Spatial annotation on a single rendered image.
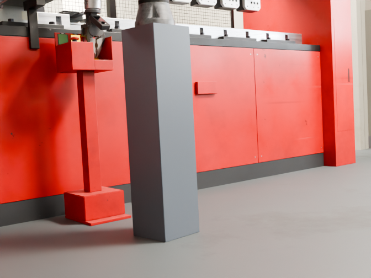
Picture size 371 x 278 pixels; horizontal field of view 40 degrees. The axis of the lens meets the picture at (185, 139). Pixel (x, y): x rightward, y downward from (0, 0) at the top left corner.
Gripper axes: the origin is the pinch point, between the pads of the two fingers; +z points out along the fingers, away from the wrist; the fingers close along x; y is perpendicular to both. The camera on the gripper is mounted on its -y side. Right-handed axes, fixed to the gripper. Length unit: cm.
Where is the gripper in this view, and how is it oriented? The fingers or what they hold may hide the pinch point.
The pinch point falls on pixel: (95, 55)
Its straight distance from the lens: 234.1
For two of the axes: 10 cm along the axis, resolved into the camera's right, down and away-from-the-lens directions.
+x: -7.8, 0.8, -6.2
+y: -6.2, -1.0, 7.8
